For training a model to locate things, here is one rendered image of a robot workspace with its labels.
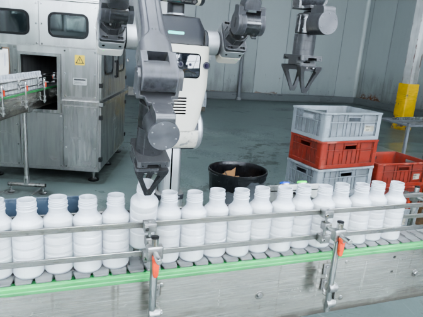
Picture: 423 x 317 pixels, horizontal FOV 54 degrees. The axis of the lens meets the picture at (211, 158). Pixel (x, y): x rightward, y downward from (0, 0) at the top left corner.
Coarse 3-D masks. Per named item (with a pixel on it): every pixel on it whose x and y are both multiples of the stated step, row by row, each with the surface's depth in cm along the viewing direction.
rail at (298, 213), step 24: (216, 216) 95; (240, 216) 97; (264, 216) 99; (288, 216) 101; (408, 216) 125; (264, 240) 101; (288, 240) 103; (0, 264) 81; (24, 264) 82; (48, 264) 84
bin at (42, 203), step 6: (12, 198) 140; (36, 198) 142; (42, 198) 142; (72, 198) 146; (78, 198) 147; (6, 204) 139; (12, 204) 140; (42, 204) 143; (72, 204) 147; (6, 210) 140; (12, 210) 140; (42, 210) 144; (72, 210) 147; (78, 210) 148
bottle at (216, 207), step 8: (216, 192) 96; (224, 192) 97; (216, 200) 96; (224, 200) 97; (208, 208) 97; (216, 208) 96; (224, 208) 97; (208, 216) 97; (208, 224) 97; (216, 224) 97; (224, 224) 98; (208, 232) 98; (216, 232) 97; (224, 232) 98; (208, 240) 98; (216, 240) 98; (224, 240) 99; (224, 248) 100; (208, 256) 99; (216, 256) 99
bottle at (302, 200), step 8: (304, 184) 107; (296, 192) 106; (304, 192) 104; (296, 200) 105; (304, 200) 105; (296, 208) 105; (304, 208) 104; (312, 208) 105; (296, 216) 105; (304, 216) 105; (296, 224) 105; (304, 224) 105; (296, 232) 106; (304, 232) 106; (304, 240) 106; (296, 248) 107
